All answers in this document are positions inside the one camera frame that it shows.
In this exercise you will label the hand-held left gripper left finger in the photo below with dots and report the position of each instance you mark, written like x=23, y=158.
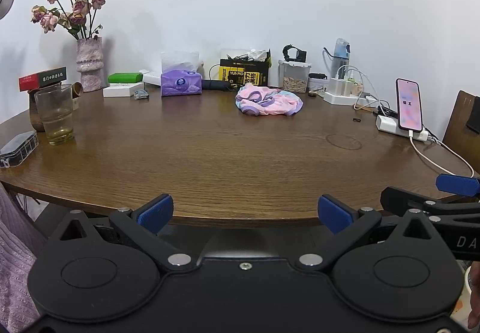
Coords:
x=155, y=214

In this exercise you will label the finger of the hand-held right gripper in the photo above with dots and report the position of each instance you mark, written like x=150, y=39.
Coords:
x=458, y=184
x=401, y=197

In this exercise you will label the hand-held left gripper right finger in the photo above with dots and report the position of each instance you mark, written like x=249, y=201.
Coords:
x=333, y=215

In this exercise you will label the pastel pink purple garment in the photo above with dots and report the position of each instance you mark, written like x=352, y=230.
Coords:
x=268, y=100

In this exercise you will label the person's right hand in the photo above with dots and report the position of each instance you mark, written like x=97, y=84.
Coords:
x=474, y=291

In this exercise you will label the wooden chair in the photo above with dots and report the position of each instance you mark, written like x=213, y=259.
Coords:
x=455, y=123

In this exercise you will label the dark cloth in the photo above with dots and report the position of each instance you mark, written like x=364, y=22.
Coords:
x=474, y=114

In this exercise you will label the white power bank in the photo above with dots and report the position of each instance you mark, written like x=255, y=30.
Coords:
x=386, y=125

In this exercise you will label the smartphone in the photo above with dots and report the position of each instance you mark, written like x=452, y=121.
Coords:
x=409, y=104

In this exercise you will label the small clear plastic item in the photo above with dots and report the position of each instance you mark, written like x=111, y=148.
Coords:
x=141, y=94

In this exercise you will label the white charger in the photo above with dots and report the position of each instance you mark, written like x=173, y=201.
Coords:
x=337, y=85
x=350, y=86

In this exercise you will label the white flat box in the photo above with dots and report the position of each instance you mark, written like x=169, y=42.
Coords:
x=122, y=90

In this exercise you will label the purple tissue pack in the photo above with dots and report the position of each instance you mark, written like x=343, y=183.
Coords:
x=180, y=84

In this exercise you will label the white long box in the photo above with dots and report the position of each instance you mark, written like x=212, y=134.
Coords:
x=152, y=77

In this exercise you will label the clear glass cup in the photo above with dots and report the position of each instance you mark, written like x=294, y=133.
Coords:
x=56, y=115

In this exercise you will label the green box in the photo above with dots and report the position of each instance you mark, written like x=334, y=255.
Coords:
x=125, y=77

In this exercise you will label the small black box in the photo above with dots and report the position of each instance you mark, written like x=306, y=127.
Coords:
x=317, y=75

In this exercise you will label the clear seed container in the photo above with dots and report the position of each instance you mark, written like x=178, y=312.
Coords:
x=294, y=80

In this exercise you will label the dark blue pouch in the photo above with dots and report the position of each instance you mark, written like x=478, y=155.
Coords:
x=215, y=85

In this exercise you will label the small bamboo cup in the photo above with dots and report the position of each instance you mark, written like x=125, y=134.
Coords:
x=77, y=90

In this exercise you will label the pink knitted sweater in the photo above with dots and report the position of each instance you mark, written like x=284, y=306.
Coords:
x=15, y=261

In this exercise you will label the brown ceramic jar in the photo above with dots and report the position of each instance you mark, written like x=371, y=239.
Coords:
x=35, y=119

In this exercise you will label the black clear case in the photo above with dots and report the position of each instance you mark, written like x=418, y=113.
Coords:
x=17, y=147

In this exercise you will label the pink textured vase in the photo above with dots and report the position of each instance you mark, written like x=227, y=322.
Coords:
x=90, y=65

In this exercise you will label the black yellow cardboard box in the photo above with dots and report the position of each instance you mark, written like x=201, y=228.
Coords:
x=243, y=74

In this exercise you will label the red and black box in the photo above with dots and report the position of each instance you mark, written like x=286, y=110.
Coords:
x=43, y=78

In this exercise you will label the dried pink rose bouquet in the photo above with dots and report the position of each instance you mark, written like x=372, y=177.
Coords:
x=75, y=3

